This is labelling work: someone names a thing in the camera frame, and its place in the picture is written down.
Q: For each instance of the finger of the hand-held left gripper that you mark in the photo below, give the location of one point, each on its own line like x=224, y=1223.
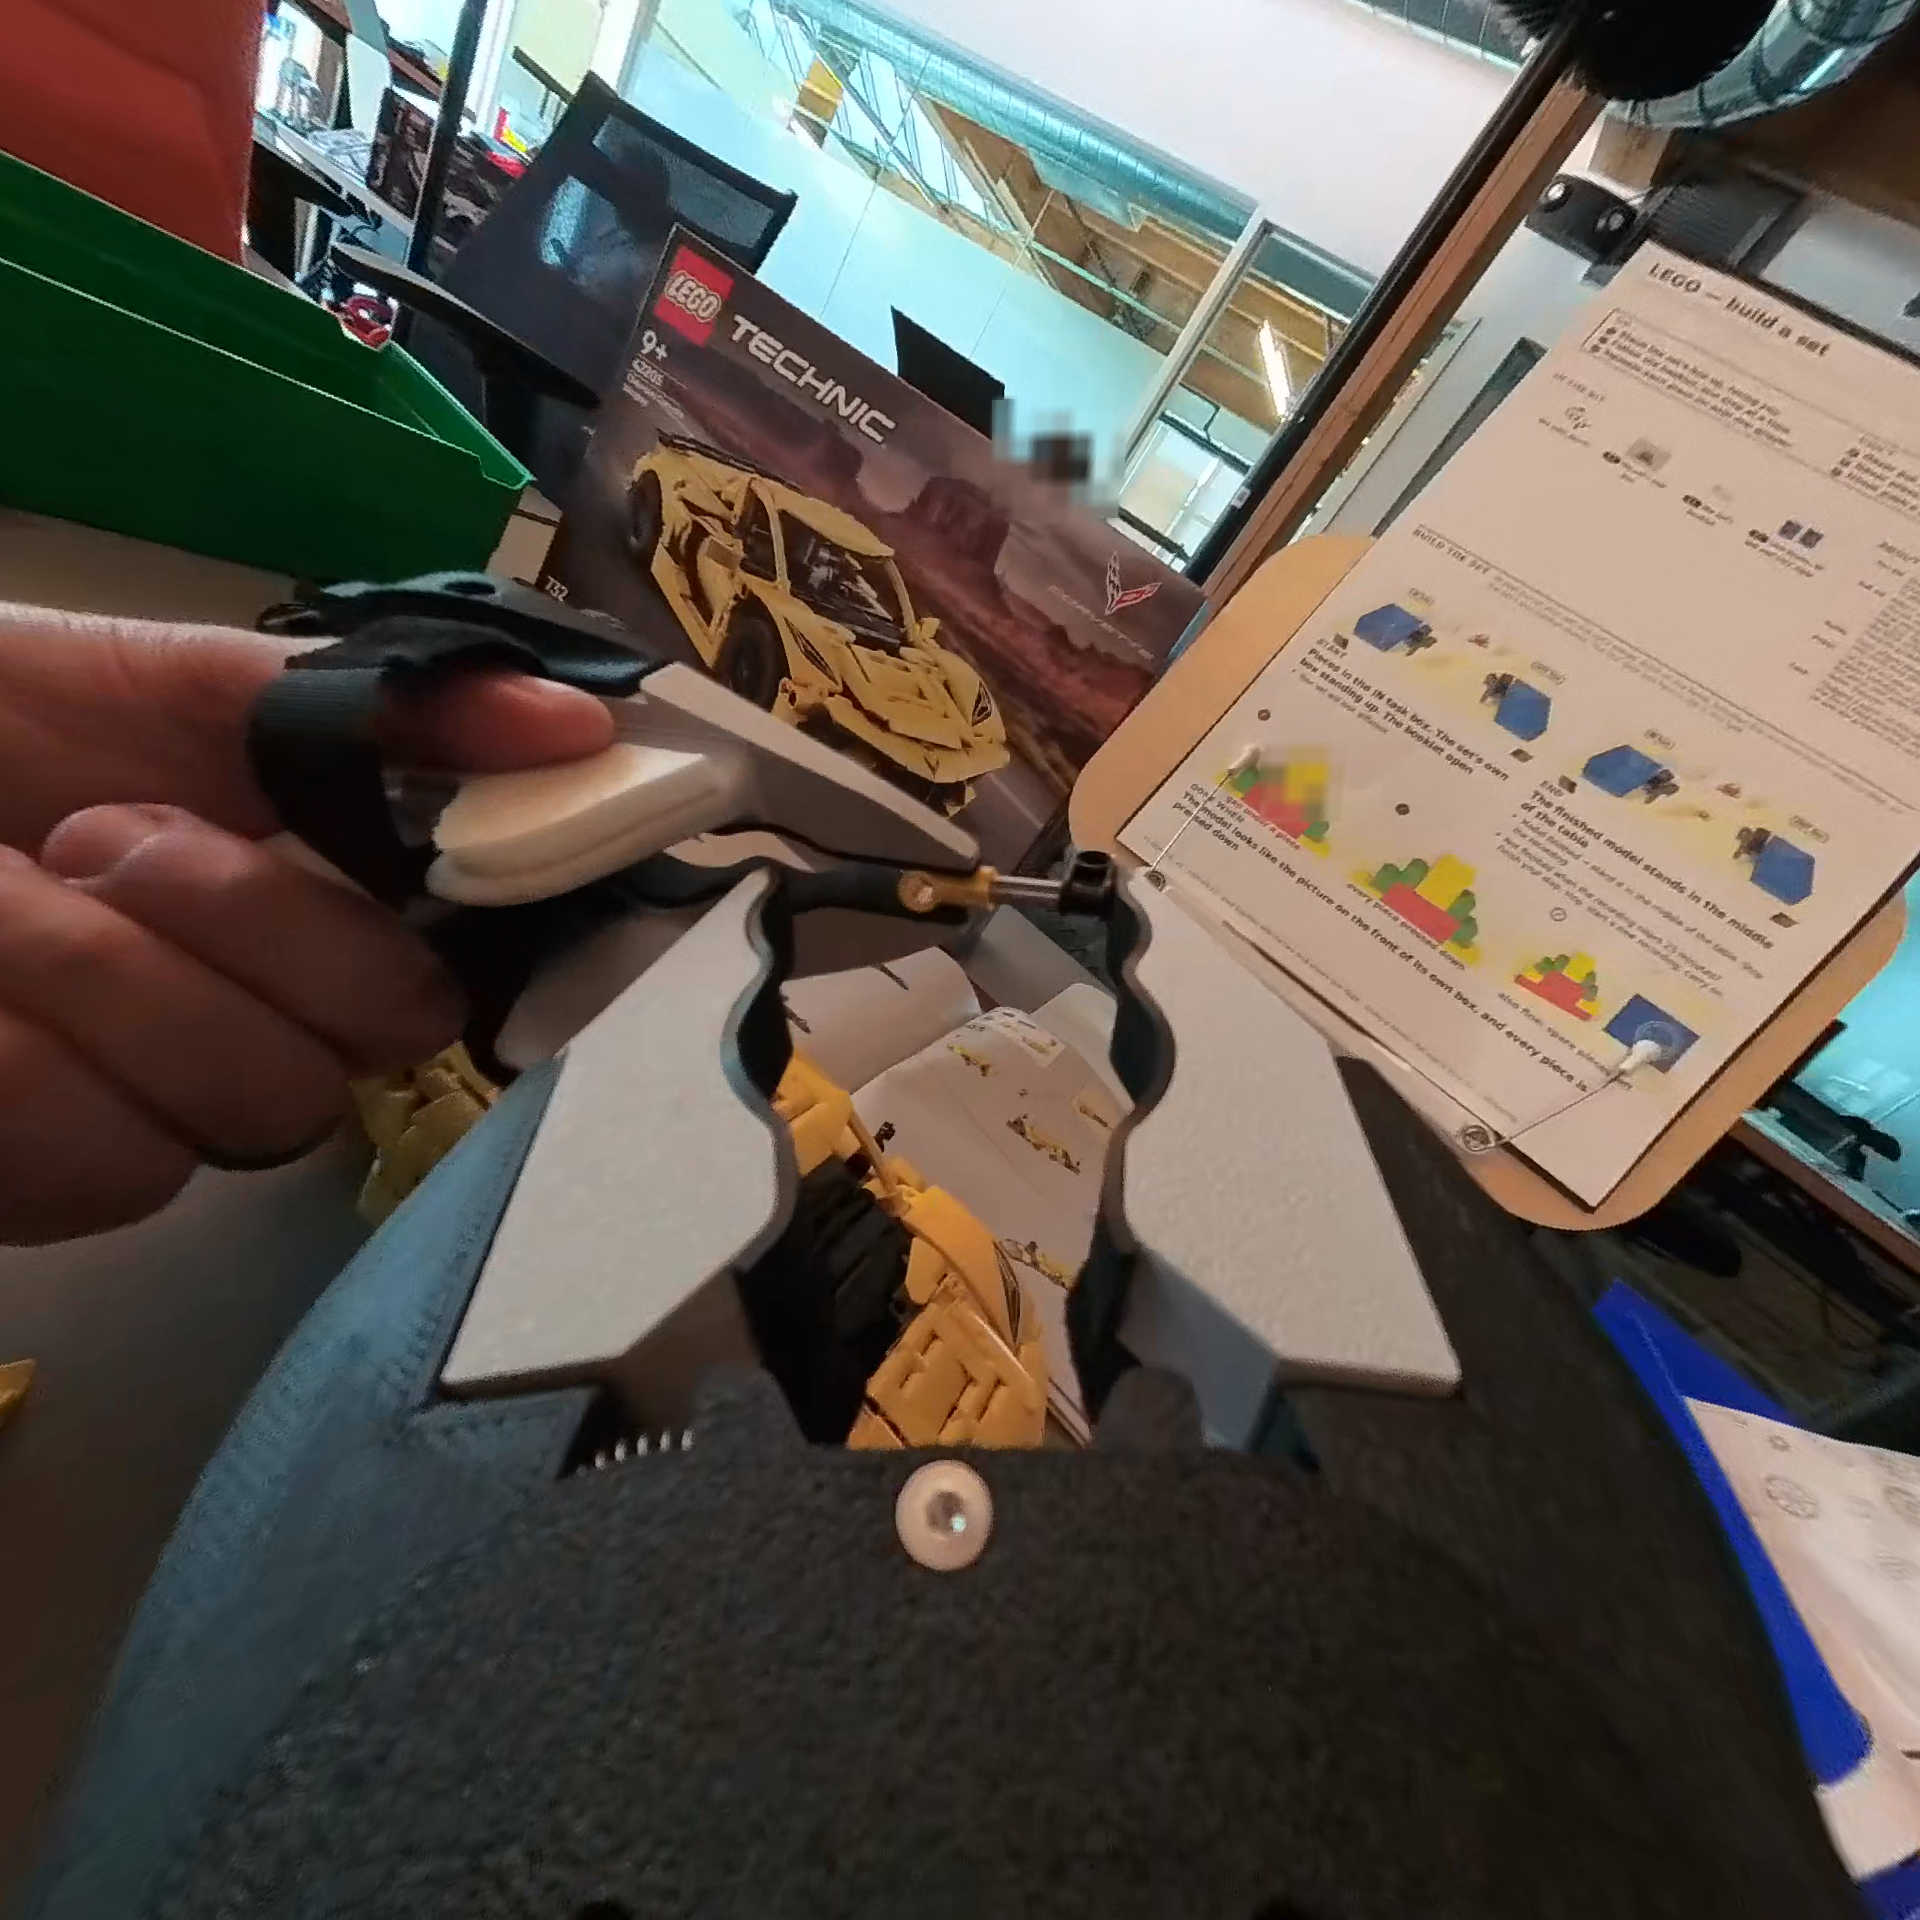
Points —
x=721, y=853
x=810, y=779

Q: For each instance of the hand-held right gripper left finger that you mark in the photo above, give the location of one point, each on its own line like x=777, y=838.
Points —
x=629, y=1201

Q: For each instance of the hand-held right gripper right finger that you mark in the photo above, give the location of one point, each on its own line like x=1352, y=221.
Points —
x=1275, y=1201

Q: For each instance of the black axle connector piece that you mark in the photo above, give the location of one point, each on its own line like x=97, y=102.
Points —
x=1089, y=881

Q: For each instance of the yellow brick toy car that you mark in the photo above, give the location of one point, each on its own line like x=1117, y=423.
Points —
x=930, y=1350

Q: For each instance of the grey desk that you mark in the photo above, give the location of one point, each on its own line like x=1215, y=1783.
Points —
x=120, y=1350

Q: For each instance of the person's left hand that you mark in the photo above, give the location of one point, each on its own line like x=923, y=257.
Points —
x=120, y=930

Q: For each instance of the thin grey axle piece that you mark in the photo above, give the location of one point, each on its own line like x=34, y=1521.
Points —
x=1027, y=889

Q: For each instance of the dark toy car box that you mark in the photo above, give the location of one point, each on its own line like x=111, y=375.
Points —
x=902, y=494

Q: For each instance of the green plastic bin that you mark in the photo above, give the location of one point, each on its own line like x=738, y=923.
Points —
x=224, y=421

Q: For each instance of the open instruction booklet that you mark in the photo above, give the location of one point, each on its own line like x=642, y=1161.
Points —
x=960, y=1079

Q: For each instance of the black office chair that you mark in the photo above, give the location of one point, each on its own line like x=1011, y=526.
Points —
x=629, y=194

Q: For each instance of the blue plastic bin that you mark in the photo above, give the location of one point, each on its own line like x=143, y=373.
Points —
x=1723, y=1470

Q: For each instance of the patterned white paper bag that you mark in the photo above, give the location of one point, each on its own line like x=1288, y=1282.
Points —
x=1830, y=1545

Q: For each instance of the wooden instruction board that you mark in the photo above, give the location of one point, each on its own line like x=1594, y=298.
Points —
x=1651, y=600

